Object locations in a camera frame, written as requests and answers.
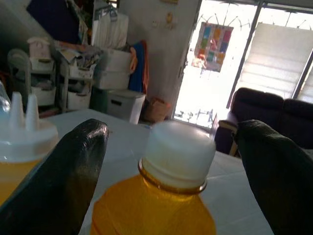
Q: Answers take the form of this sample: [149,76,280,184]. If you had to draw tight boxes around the white hanging garment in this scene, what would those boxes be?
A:
[92,7,130,49]

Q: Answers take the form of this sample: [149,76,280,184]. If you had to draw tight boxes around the clear plastic bottle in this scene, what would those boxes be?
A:
[0,79,12,116]

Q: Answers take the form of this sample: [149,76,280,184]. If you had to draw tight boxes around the grey lidded storage bin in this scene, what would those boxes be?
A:
[107,89,146,124]

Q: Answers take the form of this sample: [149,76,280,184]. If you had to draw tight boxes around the grey shelf trolley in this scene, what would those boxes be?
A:
[7,47,58,108]

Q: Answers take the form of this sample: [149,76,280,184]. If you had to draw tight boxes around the brown paper bag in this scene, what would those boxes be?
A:
[144,96,172,123]

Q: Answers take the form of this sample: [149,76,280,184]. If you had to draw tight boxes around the orange juice bottle white cap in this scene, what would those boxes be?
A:
[89,120,218,235]

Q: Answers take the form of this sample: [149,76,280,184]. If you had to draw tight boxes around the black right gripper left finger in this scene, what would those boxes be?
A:
[0,118,110,235]

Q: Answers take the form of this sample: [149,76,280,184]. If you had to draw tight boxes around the dark sofa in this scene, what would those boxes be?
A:
[215,87,313,160]

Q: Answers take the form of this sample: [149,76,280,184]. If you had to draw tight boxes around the blue and orange cloth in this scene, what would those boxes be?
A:
[129,40,149,94]

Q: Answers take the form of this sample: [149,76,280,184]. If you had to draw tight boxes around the pink box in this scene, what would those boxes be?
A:
[26,36,51,59]

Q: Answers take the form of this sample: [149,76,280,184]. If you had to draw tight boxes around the yellow squeeze bottle twin nozzles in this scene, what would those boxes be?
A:
[0,92,59,206]

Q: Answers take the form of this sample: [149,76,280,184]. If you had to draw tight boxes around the dark green storage bin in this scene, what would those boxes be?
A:
[90,87,111,114]

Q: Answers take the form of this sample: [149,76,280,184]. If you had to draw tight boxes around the dark blue board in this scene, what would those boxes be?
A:
[26,0,81,45]

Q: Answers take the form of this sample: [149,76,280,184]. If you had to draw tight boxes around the grey cluttered shelf rack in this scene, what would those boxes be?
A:
[55,45,95,111]

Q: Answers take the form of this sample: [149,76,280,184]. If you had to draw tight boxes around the colourful hanging wall chart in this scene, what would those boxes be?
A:
[191,22,234,73]

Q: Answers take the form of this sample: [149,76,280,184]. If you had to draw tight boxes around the white window blind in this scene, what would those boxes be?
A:
[240,23,313,100]

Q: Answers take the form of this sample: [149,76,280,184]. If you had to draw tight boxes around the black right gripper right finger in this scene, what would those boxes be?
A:
[236,119,313,235]

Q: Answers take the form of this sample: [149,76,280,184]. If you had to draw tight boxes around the white plastic storage box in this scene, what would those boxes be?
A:
[101,48,134,72]
[93,70,131,90]

